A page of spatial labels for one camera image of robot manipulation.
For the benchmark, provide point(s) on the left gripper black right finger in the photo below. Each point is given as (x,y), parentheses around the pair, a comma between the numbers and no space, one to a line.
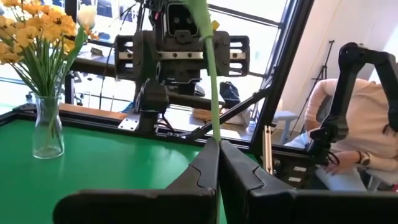
(264,202)

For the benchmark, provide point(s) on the pale blue stool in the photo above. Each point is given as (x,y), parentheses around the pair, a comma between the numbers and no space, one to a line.
(284,115)

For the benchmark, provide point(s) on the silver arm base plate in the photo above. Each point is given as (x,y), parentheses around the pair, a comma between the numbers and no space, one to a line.
(129,123)

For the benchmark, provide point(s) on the person's wristwatch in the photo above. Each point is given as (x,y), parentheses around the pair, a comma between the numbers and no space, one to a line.
(364,159)

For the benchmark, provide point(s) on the wooden board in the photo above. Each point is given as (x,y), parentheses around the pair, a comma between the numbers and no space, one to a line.
(93,111)

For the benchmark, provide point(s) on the yellow flower bunch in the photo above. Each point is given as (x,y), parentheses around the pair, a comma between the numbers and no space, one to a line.
(46,28)

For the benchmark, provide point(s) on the silver aluminium profile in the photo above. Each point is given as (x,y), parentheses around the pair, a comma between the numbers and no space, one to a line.
(268,149)

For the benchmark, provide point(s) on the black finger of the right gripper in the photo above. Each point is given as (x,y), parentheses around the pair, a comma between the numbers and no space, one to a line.
(224,53)
(144,56)

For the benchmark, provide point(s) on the black camera rig frame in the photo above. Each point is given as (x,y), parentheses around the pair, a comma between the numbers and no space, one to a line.
(280,62)

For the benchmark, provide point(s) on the black box with white labels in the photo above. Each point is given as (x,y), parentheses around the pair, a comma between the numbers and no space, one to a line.
(281,169)

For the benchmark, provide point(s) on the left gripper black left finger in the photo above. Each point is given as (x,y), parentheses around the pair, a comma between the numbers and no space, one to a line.
(186,205)

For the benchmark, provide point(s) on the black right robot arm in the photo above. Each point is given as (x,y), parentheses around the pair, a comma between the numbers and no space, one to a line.
(152,99)

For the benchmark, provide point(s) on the white tulip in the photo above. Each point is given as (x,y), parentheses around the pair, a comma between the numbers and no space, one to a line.
(87,15)
(214,93)

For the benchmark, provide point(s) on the person's hand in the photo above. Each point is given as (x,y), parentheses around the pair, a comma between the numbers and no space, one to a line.
(340,165)

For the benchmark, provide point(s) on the person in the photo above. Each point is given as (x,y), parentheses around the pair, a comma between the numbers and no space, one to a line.
(370,115)

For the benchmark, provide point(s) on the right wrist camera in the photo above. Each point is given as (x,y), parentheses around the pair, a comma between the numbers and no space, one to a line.
(183,18)

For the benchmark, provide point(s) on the clear glass vase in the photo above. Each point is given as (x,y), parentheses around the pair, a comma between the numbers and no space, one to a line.
(48,146)

